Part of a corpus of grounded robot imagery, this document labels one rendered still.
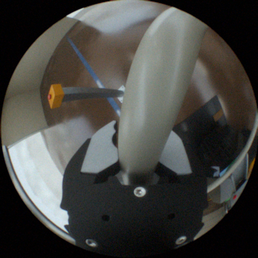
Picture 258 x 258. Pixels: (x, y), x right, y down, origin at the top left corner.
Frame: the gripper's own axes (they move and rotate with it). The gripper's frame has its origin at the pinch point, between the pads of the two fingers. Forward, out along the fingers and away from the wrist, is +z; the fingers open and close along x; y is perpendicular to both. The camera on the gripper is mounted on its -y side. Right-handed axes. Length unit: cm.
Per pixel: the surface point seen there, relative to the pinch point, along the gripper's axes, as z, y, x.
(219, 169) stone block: 10, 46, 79
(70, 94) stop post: 44, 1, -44
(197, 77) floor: 102, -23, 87
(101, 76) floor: 152, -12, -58
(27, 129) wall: 134, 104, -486
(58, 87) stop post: 36, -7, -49
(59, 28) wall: 249, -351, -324
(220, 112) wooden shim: 76, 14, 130
